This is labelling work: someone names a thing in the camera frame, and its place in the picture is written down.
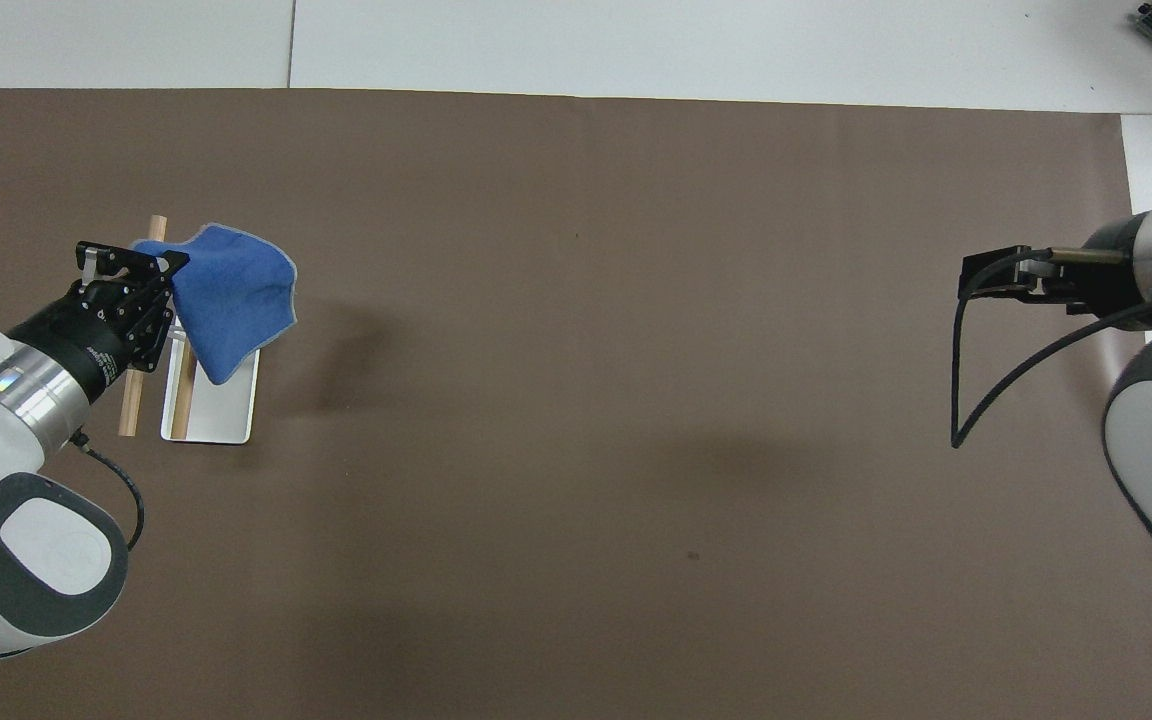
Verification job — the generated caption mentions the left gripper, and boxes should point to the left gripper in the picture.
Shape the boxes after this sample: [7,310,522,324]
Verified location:
[8,240,190,405]

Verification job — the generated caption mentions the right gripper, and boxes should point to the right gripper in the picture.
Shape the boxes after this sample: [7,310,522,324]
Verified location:
[1054,214,1152,319]

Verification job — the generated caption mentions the blue towel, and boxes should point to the blue towel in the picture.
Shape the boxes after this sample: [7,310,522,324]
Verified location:
[131,222,298,387]

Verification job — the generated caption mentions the wooden towel rack white base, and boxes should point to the wooden towel rack white base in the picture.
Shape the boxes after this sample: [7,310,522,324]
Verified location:
[118,214,261,447]

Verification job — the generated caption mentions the black cable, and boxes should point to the black cable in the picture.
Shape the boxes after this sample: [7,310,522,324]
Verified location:
[950,248,1152,450]
[70,427,147,554]

